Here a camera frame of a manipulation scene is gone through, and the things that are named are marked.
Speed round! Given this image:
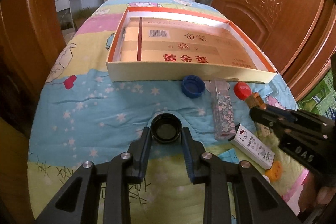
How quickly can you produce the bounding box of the blue bottle cap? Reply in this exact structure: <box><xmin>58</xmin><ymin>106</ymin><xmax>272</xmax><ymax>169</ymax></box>
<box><xmin>181</xmin><ymin>75</ymin><xmax>206</xmax><ymax>99</ymax></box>

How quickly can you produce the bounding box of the red cola bottle cap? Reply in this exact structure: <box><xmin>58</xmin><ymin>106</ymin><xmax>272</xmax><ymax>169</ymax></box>
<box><xmin>234</xmin><ymin>82</ymin><xmax>252</xmax><ymax>101</ymax></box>

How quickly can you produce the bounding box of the black bottle cap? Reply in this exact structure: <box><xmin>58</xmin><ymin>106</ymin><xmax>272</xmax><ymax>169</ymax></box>
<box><xmin>150</xmin><ymin>113</ymin><xmax>182</xmax><ymax>144</ymax></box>

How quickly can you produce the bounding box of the clear floral rectangular box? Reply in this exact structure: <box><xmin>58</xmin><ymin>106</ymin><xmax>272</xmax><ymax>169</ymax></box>
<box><xmin>210</xmin><ymin>79</ymin><xmax>236</xmax><ymax>140</ymax></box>

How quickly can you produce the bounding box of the orange-rimmed cardboard tray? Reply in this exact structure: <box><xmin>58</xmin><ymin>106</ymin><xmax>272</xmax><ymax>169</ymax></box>
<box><xmin>106</xmin><ymin>7</ymin><xmax>277</xmax><ymax>83</ymax></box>

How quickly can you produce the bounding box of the brown wooden door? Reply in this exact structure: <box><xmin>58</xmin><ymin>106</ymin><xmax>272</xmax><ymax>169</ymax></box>
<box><xmin>212</xmin><ymin>0</ymin><xmax>335</xmax><ymax>100</ymax></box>

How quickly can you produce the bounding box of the green printed carton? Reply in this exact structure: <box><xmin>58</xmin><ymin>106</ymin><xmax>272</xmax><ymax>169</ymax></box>
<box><xmin>297</xmin><ymin>70</ymin><xmax>335</xmax><ymax>120</ymax></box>

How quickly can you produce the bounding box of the gold lighter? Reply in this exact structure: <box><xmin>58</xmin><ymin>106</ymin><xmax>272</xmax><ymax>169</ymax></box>
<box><xmin>245</xmin><ymin>92</ymin><xmax>266</xmax><ymax>110</ymax></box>

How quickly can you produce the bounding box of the orange bottle cap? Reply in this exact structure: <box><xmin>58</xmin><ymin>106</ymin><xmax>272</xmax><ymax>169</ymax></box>
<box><xmin>265</xmin><ymin>161</ymin><xmax>283</xmax><ymax>182</ymax></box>

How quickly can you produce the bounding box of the potted green plant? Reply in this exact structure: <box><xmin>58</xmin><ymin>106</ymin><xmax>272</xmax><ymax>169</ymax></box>
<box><xmin>73</xmin><ymin>7</ymin><xmax>96</xmax><ymax>29</ymax></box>

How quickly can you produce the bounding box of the teal tube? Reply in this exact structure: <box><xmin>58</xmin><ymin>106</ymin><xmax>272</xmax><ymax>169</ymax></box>
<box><xmin>218</xmin><ymin>148</ymin><xmax>240</xmax><ymax>164</ymax></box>

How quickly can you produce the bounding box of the right hand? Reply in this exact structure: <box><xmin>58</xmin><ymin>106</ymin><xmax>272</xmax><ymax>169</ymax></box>
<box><xmin>298</xmin><ymin>172</ymin><xmax>335</xmax><ymax>212</ymax></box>

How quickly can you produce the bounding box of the white Hello Kitty box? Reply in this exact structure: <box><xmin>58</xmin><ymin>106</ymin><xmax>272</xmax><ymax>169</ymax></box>
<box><xmin>229</xmin><ymin>124</ymin><xmax>274</xmax><ymax>170</ymax></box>

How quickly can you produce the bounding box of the colourful cartoon quilt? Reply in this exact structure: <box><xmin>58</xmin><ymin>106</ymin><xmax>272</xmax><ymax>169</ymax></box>
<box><xmin>27</xmin><ymin>0</ymin><xmax>310</xmax><ymax>224</ymax></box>

